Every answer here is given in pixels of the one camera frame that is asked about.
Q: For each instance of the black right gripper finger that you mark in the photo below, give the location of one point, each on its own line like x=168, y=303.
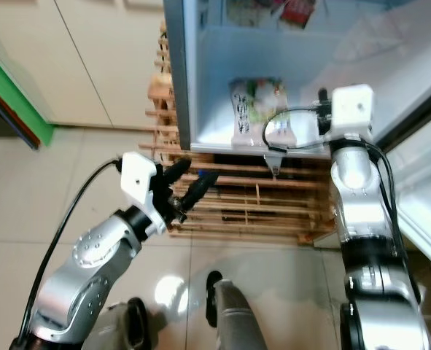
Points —
x=323, y=95

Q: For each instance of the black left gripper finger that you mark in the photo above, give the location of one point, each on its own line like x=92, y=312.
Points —
x=200, y=188
x=177, y=171

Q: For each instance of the vegetable food packet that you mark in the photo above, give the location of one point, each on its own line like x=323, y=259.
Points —
x=255, y=106

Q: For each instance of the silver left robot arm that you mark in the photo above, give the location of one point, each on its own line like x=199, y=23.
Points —
x=91, y=270

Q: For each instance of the grey blue fridge body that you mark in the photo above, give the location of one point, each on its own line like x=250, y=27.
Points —
x=215, y=87

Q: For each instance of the wooden slatted rack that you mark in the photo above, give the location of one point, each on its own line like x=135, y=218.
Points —
x=159, y=89

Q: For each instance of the red food packet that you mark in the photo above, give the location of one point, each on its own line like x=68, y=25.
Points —
x=297, y=11

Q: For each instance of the pale food packet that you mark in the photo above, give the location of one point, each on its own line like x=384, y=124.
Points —
x=251, y=11

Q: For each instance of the green storage drawer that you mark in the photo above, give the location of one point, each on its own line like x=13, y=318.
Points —
x=14, y=95

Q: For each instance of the grey robot left leg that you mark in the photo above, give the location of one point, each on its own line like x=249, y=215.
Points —
x=124, y=328

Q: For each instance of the grey robot leg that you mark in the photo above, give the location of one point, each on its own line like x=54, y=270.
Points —
x=124, y=328
x=237, y=324

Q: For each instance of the grey robot right leg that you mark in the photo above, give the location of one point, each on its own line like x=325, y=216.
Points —
x=237, y=324

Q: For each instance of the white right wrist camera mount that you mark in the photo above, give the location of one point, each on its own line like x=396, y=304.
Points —
x=352, y=109

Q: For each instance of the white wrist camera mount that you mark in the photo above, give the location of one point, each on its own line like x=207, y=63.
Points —
x=138, y=179
x=352, y=109

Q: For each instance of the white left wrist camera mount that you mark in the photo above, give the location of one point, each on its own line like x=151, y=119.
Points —
x=138, y=179

